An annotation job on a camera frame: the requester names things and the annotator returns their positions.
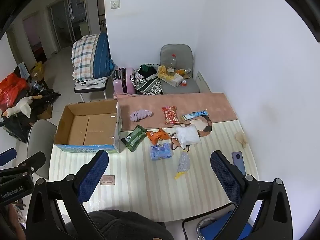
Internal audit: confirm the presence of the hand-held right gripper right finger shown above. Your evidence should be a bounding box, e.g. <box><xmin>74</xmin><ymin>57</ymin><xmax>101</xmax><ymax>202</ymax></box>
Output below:
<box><xmin>210</xmin><ymin>150</ymin><xmax>293</xmax><ymax>240</ymax></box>

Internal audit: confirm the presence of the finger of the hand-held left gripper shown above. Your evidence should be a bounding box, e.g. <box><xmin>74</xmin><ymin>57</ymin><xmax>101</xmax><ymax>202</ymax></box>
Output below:
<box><xmin>0</xmin><ymin>148</ymin><xmax>17</xmax><ymax>167</ymax></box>
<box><xmin>0</xmin><ymin>151</ymin><xmax>46</xmax><ymax>179</ymax></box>

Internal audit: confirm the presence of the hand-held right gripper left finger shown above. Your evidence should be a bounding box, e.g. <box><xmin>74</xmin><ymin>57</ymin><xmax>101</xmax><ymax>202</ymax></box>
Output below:
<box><xmin>26</xmin><ymin>149</ymin><xmax>110</xmax><ymax>240</ymax></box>

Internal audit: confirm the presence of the clear bubble bag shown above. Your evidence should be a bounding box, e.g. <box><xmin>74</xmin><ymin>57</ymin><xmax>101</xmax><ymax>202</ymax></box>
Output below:
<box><xmin>174</xmin><ymin>151</ymin><xmax>190</xmax><ymax>180</ymax></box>

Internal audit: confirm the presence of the green packet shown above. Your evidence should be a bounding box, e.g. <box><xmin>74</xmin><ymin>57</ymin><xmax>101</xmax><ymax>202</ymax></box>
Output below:
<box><xmin>121</xmin><ymin>124</ymin><xmax>147</xmax><ymax>152</ymax></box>

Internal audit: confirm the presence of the white plastic bag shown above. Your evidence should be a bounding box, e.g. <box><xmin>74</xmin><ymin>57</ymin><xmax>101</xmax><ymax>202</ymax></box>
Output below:
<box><xmin>173</xmin><ymin>125</ymin><xmax>202</xmax><ymax>149</ymax></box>

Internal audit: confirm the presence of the blue tissue packet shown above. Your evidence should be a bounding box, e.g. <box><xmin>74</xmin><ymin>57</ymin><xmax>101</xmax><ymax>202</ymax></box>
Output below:
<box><xmin>149</xmin><ymin>142</ymin><xmax>173</xmax><ymax>161</ymax></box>

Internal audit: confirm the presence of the blue white stick packet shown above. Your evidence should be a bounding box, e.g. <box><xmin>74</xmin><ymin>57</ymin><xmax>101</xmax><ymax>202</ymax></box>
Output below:
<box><xmin>181</xmin><ymin>109</ymin><xmax>208</xmax><ymax>122</ymax></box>

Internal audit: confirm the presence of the orange packet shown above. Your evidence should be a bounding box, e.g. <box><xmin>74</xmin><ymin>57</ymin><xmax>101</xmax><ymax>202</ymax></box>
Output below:
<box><xmin>146</xmin><ymin>128</ymin><xmax>168</xmax><ymax>145</ymax></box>

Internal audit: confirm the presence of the purple cloth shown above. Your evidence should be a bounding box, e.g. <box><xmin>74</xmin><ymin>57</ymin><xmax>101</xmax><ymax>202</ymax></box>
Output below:
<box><xmin>130</xmin><ymin>109</ymin><xmax>152</xmax><ymax>122</ymax></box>

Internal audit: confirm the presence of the red snack packet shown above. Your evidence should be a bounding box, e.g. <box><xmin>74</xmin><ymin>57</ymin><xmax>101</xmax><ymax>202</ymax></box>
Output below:
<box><xmin>161</xmin><ymin>106</ymin><xmax>178</xmax><ymax>125</ymax></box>

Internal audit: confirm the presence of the grey smartphone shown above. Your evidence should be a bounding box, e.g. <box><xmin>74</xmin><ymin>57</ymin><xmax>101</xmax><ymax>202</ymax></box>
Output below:
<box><xmin>231</xmin><ymin>151</ymin><xmax>247</xmax><ymax>177</ymax></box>

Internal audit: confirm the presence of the black folding cart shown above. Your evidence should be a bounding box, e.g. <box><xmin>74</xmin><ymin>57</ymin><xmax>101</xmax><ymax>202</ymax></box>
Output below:
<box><xmin>0</xmin><ymin>89</ymin><xmax>62</xmax><ymax>144</ymax></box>

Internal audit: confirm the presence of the white round chair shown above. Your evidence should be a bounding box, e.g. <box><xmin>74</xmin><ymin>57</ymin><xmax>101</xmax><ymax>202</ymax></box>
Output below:
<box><xmin>27</xmin><ymin>119</ymin><xmax>58</xmax><ymax>180</ymax></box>

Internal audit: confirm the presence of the white goose plush toy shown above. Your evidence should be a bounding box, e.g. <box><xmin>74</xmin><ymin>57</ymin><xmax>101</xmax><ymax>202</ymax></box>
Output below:
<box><xmin>5</xmin><ymin>95</ymin><xmax>43</xmax><ymax>118</ymax></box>

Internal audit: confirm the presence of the brown cardboard box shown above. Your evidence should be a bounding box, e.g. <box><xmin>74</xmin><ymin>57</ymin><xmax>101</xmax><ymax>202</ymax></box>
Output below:
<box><xmin>37</xmin><ymin>104</ymin><xmax>53</xmax><ymax>120</ymax></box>

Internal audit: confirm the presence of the red plastic bag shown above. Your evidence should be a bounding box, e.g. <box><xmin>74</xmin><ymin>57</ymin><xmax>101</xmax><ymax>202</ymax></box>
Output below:
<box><xmin>0</xmin><ymin>72</ymin><xmax>29</xmax><ymax>105</ymax></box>

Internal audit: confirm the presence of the black padded bench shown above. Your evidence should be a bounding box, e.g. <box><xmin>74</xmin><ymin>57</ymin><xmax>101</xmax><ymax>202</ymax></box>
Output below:
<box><xmin>74</xmin><ymin>79</ymin><xmax>110</xmax><ymax>100</ymax></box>

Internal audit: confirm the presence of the light blue cloth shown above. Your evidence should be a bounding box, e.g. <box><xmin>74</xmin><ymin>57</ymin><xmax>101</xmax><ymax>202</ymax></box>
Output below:
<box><xmin>17</xmin><ymin>62</ymin><xmax>30</xmax><ymax>79</ymax></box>

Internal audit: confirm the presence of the small box with yellow bag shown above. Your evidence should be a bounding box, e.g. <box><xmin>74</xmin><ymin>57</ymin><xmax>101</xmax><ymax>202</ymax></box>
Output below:
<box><xmin>29</xmin><ymin>62</ymin><xmax>45</xmax><ymax>78</ymax></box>

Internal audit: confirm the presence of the checkered cloth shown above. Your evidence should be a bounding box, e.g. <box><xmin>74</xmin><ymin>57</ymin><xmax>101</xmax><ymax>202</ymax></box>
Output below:
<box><xmin>74</xmin><ymin>76</ymin><xmax>109</xmax><ymax>87</ymax></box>

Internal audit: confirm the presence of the white leaning board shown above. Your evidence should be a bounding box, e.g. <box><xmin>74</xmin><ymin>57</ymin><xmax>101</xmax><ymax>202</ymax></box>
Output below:
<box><xmin>196</xmin><ymin>71</ymin><xmax>212</xmax><ymax>93</ymax></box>

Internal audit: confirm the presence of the pink suitcase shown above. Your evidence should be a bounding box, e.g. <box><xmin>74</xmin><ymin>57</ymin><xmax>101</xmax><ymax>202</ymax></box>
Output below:
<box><xmin>112</xmin><ymin>67</ymin><xmax>137</xmax><ymax>95</ymax></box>

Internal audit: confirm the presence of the black white patterned bag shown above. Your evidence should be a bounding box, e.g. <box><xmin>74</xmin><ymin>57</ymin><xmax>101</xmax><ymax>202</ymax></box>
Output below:
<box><xmin>130</xmin><ymin>64</ymin><xmax>163</xmax><ymax>95</ymax></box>

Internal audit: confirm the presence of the pale tissue box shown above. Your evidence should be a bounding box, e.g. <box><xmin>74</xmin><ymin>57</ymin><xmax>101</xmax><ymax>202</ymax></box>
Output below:
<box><xmin>160</xmin><ymin>73</ymin><xmax>184</xmax><ymax>87</ymax></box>

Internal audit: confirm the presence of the dark green clothing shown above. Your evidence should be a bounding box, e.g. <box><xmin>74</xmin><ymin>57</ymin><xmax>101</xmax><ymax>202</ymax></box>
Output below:
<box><xmin>139</xmin><ymin>64</ymin><xmax>158</xmax><ymax>78</ymax></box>

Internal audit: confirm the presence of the plaid folded quilt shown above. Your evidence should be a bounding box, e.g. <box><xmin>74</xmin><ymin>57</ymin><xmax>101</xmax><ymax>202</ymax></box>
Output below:
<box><xmin>71</xmin><ymin>32</ymin><xmax>116</xmax><ymax>80</ymax></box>

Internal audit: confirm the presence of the grey cushioned chair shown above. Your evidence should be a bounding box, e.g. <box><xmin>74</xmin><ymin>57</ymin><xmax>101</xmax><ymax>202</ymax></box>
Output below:
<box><xmin>160</xmin><ymin>44</ymin><xmax>200</xmax><ymax>94</ymax></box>

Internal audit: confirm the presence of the glass sliding door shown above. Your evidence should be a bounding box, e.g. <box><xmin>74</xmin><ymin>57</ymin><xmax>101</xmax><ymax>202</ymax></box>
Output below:
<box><xmin>47</xmin><ymin>0</ymin><xmax>88</xmax><ymax>49</ymax></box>

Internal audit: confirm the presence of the metal ring clip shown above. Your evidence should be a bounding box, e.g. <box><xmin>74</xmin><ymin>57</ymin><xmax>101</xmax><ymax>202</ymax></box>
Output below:
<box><xmin>197</xmin><ymin>217</ymin><xmax>216</xmax><ymax>240</ymax></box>

